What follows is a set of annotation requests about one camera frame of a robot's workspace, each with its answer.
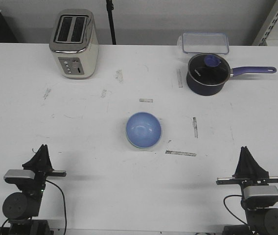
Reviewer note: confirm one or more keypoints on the metal shelving upright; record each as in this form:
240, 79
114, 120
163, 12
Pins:
267, 26

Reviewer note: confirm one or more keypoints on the cream two-slot toaster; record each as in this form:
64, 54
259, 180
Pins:
74, 44

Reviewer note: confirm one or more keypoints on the clear plastic food container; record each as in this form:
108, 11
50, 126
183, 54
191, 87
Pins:
199, 42

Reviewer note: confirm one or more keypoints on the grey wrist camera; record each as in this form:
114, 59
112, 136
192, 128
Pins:
260, 196
19, 176

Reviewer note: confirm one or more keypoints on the dark blue saucepan with lid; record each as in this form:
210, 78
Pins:
208, 72

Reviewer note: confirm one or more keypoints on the blue plastic bowl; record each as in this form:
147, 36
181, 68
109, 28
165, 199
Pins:
143, 125

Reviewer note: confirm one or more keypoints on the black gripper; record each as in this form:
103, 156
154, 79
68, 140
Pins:
36, 184
257, 176

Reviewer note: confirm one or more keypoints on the green plastic bowl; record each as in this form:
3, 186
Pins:
143, 143

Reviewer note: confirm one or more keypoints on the black tripod pole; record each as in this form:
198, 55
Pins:
110, 7

